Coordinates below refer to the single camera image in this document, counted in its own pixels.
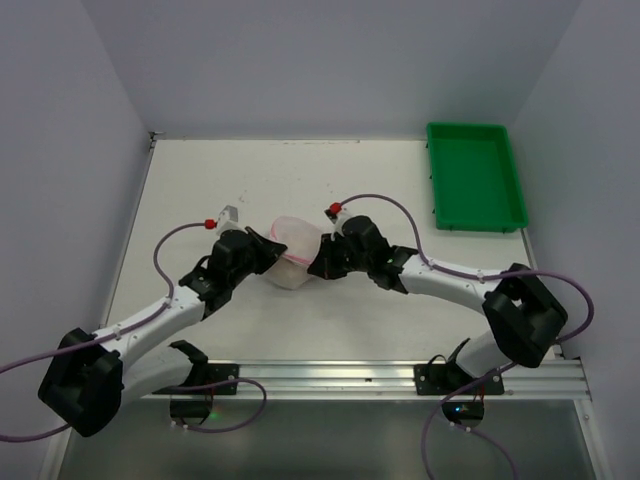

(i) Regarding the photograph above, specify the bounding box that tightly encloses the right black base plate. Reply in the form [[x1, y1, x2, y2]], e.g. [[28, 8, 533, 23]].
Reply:
[[413, 363, 505, 396]]

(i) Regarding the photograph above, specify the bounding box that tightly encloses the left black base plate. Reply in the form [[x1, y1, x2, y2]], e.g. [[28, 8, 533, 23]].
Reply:
[[167, 363, 240, 396]]

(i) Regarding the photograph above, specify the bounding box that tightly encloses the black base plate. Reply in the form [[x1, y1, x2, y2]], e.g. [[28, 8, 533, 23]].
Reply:
[[413, 363, 505, 396], [167, 363, 240, 396]]

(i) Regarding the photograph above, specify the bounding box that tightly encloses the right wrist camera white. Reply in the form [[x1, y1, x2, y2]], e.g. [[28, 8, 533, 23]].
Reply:
[[325, 202, 353, 240]]

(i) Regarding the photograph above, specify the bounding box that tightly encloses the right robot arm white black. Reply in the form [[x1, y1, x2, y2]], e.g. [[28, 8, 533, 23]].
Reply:
[[307, 216, 568, 395]]

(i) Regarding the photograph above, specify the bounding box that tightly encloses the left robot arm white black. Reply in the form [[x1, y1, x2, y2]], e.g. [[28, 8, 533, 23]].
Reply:
[[38, 228, 287, 437]]

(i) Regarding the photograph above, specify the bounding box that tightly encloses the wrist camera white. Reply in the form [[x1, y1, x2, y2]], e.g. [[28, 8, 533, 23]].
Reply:
[[325, 202, 353, 240], [204, 205, 240, 236]]

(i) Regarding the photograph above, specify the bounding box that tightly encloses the white mesh laundry bag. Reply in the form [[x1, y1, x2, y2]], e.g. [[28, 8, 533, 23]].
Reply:
[[265, 216, 323, 290]]

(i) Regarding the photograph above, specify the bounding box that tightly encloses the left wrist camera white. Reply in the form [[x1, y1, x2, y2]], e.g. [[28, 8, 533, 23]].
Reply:
[[204, 205, 240, 236]]

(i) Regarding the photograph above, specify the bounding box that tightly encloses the aluminium rail front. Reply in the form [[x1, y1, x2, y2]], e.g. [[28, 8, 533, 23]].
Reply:
[[121, 350, 591, 405]]

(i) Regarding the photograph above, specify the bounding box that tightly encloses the green plastic tray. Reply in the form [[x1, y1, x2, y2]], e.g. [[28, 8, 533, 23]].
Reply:
[[426, 122, 529, 233]]

